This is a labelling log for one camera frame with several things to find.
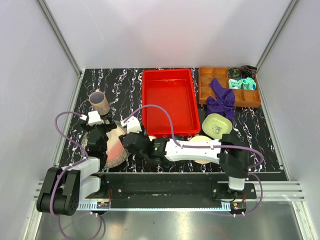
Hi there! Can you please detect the speckled grey large plate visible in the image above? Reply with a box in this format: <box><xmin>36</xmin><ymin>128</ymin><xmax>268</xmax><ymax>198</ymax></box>
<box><xmin>81</xmin><ymin>123</ymin><xmax>128</xmax><ymax>171</ymax></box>

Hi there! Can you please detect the pink cream round plate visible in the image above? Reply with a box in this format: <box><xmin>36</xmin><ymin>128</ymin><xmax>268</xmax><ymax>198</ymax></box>
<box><xmin>106</xmin><ymin>126</ymin><xmax>127</xmax><ymax>163</ymax></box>

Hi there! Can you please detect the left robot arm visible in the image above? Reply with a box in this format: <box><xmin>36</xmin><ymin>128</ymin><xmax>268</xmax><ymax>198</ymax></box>
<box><xmin>36</xmin><ymin>112</ymin><xmax>117</xmax><ymax>216</ymax></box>

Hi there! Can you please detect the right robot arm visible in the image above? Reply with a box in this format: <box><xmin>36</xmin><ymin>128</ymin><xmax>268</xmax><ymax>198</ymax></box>
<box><xmin>119</xmin><ymin>131</ymin><xmax>249</xmax><ymax>199</ymax></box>

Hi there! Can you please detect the red plastic bin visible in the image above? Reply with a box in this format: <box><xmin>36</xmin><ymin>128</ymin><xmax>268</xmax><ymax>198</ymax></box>
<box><xmin>141</xmin><ymin>68</ymin><xmax>201</xmax><ymax>138</ymax></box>

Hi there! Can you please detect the orange white square bowl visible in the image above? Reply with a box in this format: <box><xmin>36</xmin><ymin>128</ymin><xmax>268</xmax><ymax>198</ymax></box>
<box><xmin>148</xmin><ymin>135</ymin><xmax>156</xmax><ymax>140</ymax></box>

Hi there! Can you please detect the iridescent pink cup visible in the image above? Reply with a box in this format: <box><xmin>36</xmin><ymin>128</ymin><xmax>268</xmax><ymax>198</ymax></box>
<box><xmin>89</xmin><ymin>89</ymin><xmax>110</xmax><ymax>116</ymax></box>

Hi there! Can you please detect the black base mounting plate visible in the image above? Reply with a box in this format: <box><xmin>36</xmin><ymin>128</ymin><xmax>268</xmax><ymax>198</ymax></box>
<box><xmin>78</xmin><ymin>177</ymin><xmax>257</xmax><ymax>212</ymax></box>

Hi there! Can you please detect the green panda square dish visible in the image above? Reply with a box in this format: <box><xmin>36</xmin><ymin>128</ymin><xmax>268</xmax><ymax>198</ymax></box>
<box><xmin>202</xmin><ymin>113</ymin><xmax>233</xmax><ymax>140</ymax></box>

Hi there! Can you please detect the purple cloth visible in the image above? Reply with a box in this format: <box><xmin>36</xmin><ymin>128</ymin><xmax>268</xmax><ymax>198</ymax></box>
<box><xmin>206</xmin><ymin>78</ymin><xmax>236</xmax><ymax>122</ymax></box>

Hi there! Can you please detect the white mint sock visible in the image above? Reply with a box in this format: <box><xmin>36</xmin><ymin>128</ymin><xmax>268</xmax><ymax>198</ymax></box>
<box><xmin>228</xmin><ymin>77</ymin><xmax>243</xmax><ymax>90</ymax></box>

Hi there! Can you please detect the dark patterned sock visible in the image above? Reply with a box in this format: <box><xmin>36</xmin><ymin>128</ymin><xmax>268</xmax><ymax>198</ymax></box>
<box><xmin>227</xmin><ymin>67</ymin><xmax>241</xmax><ymax>79</ymax></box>

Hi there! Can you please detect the wooden compartment organizer tray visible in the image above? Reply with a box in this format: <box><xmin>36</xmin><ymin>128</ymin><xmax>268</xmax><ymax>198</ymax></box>
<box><xmin>198</xmin><ymin>66</ymin><xmax>261</xmax><ymax>108</ymax></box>

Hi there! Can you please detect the mint green sock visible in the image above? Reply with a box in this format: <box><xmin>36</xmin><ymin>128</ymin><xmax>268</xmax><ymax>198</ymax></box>
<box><xmin>242</xmin><ymin>77</ymin><xmax>257</xmax><ymax>91</ymax></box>

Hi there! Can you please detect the brown dark rolled sock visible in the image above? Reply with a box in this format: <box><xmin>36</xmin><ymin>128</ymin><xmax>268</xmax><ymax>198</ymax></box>
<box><xmin>240</xmin><ymin>65</ymin><xmax>257</xmax><ymax>79</ymax></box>

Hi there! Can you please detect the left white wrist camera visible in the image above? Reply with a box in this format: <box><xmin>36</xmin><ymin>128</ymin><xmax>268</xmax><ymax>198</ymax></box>
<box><xmin>80</xmin><ymin>110</ymin><xmax>104</xmax><ymax>126</ymax></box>

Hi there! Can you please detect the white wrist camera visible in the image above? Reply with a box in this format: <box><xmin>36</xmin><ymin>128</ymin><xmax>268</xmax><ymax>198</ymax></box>
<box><xmin>120</xmin><ymin>116</ymin><xmax>142</xmax><ymax>134</ymax></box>
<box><xmin>80</xmin><ymin>110</ymin><xmax>104</xmax><ymax>126</ymax></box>

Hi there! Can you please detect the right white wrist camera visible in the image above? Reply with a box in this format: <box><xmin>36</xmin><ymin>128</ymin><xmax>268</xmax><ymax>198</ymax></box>
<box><xmin>120</xmin><ymin>116</ymin><xmax>142</xmax><ymax>134</ymax></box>

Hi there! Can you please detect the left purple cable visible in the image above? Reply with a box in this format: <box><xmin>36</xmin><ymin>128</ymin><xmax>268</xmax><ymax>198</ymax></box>
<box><xmin>49</xmin><ymin>111</ymin><xmax>107</xmax><ymax>240</ymax></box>

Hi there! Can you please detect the aluminium frame rail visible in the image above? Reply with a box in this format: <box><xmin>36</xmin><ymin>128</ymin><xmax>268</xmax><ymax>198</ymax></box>
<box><xmin>36</xmin><ymin>0</ymin><xmax>82</xmax><ymax>77</ymax></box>

